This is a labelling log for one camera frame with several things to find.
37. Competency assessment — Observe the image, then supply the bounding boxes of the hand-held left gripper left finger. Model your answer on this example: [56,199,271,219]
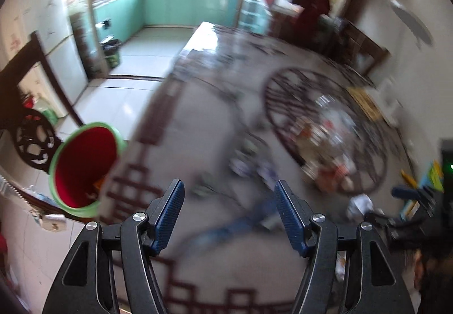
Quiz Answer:
[42,178,185,314]

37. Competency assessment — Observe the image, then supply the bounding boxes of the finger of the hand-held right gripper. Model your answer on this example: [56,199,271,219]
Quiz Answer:
[391,185,438,217]
[364,212,430,251]

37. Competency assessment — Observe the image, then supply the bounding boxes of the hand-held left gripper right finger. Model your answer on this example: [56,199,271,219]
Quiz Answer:
[274,180,415,314]

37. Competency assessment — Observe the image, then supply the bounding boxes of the white tissue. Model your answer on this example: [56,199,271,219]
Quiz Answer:
[346,194,373,220]

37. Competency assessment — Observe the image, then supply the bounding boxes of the green bucket with red liner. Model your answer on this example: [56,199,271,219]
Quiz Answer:
[48,122,129,219]

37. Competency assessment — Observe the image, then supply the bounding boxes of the person's right hand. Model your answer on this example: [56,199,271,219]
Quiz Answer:
[413,252,431,292]

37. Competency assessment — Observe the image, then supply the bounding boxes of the green blue yellow box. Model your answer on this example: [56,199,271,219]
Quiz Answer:
[418,160,445,195]

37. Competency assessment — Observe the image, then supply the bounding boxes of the red patterned wrapper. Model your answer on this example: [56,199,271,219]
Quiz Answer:
[311,162,355,193]

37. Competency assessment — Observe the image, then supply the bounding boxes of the yellow picture board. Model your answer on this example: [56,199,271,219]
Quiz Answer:
[346,86,385,121]

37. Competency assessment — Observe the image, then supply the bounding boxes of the clear plastic wrapper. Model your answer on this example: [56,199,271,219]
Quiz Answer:
[301,95,359,145]

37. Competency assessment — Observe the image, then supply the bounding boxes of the floral printed tablecloth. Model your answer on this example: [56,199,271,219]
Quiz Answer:
[99,22,440,314]

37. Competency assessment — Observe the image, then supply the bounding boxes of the plain dark wooden chair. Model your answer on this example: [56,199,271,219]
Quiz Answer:
[318,16,390,78]

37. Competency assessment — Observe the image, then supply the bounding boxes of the carved dark wooden chair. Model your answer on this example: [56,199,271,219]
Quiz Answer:
[0,31,104,227]

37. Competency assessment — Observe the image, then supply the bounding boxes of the green detergent bottle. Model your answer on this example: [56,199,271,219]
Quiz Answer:
[35,96,59,125]

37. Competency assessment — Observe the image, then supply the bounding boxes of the black kitchen waste bin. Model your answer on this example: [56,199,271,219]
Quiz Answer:
[100,38,123,70]

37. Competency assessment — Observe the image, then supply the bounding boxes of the teal lower kitchen cabinets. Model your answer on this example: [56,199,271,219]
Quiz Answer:
[90,0,245,53]

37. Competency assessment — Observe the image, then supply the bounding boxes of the white refrigerator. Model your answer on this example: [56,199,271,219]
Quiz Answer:
[0,0,89,117]

